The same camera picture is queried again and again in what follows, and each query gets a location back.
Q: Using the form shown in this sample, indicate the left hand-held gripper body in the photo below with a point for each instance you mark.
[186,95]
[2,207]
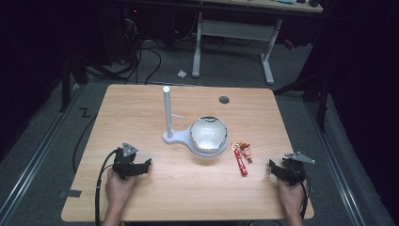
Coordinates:
[124,163]

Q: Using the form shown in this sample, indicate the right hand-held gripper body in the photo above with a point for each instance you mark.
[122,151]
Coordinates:
[294,171]

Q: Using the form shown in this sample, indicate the person's right hand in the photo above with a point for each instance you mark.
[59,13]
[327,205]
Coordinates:
[291,196]

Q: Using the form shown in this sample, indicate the person's left hand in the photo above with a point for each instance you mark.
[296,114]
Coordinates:
[118,190]

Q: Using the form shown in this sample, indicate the white stand with pole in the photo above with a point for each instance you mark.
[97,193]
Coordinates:
[168,113]

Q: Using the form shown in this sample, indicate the black tape strip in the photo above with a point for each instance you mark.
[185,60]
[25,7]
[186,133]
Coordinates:
[72,193]

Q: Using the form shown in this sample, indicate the white bowl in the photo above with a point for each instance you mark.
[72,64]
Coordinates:
[207,133]

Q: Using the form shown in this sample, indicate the black metal stand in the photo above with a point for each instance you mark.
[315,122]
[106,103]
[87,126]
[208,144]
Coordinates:
[321,103]
[66,84]

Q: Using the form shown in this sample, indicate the crumpled white paper scrap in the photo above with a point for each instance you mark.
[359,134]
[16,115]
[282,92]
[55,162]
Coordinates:
[182,73]

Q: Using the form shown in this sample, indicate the white frame desk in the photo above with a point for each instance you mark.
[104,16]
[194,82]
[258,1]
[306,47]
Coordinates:
[235,29]

